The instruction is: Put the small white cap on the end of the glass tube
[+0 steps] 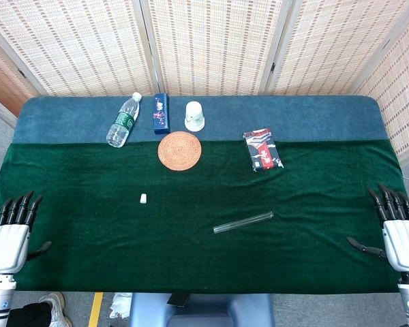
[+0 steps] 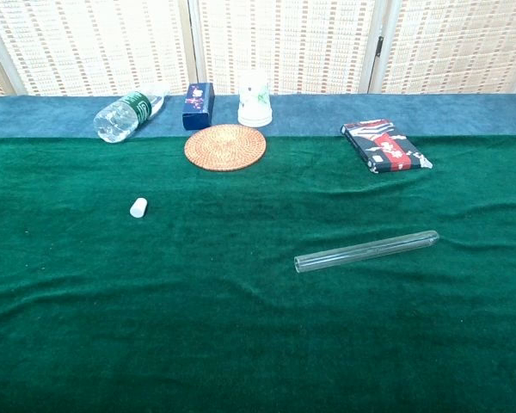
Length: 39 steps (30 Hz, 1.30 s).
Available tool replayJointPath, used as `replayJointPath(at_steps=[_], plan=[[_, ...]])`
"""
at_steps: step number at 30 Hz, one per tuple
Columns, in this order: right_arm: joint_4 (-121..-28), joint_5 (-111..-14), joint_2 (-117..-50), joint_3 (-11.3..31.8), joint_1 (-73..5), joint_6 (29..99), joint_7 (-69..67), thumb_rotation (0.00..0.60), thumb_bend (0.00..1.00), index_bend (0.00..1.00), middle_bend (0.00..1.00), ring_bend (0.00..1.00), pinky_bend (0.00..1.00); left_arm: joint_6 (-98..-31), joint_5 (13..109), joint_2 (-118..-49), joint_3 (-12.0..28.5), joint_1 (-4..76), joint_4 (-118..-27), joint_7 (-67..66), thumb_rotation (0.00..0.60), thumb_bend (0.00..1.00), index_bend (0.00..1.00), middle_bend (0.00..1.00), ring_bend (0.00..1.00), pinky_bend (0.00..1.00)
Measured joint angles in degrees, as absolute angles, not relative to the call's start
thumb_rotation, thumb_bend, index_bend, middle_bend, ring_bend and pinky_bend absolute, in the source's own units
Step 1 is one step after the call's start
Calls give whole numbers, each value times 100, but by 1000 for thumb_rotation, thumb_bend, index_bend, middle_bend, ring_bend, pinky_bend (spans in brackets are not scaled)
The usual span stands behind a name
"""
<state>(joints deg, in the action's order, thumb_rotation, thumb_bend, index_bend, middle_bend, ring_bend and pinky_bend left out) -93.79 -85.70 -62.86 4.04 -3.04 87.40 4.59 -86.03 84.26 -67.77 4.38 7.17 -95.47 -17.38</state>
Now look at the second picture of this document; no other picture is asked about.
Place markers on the round woven rattan coaster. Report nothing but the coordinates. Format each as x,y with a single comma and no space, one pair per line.
225,147

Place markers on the white paper cup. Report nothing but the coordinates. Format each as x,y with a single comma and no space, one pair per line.
253,107

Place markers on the clear glass tube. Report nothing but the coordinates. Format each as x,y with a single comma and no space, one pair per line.
365,251

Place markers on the green velvet cloth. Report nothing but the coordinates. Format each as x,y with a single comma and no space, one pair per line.
241,322

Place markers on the blue floral print box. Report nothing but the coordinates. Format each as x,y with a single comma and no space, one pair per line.
198,109

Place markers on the black red patterned packet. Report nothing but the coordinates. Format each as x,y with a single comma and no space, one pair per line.
382,146

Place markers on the bamboo folding screen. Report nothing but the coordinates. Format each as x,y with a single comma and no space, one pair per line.
112,43

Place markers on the small white cap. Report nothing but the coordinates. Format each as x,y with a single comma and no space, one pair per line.
138,207

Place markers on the clear plastic water bottle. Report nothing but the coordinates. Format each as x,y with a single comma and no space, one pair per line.
120,116

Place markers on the blue table cloth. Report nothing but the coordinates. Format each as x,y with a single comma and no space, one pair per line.
305,114

